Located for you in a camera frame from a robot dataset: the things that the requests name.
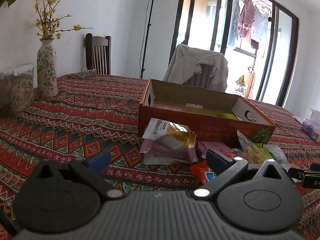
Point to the black framed sliding door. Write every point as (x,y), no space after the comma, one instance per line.
(257,70)

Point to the orange cardboard box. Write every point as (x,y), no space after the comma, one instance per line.
(200,108)

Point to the clear jar of seeds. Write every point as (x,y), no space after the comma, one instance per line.
(17,89)

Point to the red cartoon snack bag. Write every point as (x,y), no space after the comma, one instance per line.
(202,172)

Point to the floral ceramic vase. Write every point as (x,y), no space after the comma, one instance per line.
(46,70)

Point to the patterned red tablecloth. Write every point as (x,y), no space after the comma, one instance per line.
(86,116)

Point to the pink snack packet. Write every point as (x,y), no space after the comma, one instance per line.
(170,108)

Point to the green white snack packet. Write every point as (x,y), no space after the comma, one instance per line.
(227,116)

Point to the purple tissue pack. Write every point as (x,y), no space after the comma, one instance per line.
(311,126)

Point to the dark wooden chair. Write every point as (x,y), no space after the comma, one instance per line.
(98,53)

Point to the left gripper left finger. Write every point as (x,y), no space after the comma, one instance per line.
(88,172)

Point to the studio light on stand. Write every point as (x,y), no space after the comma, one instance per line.
(147,26)

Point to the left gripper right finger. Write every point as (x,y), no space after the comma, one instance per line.
(227,171)

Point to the yellow flower branches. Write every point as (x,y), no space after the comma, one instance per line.
(48,23)

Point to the hanging pink shirt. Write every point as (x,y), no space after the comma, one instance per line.
(246,20)

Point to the white orange cracker packet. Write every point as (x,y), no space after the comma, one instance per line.
(170,134)

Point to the hanging grey blue shirt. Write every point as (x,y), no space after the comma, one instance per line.
(260,25)

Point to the hanging blue garment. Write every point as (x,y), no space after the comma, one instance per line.
(233,28)

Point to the purple snack packet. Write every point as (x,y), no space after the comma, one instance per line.
(156,149)

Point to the chair with beige jacket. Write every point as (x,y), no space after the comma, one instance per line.
(197,67)

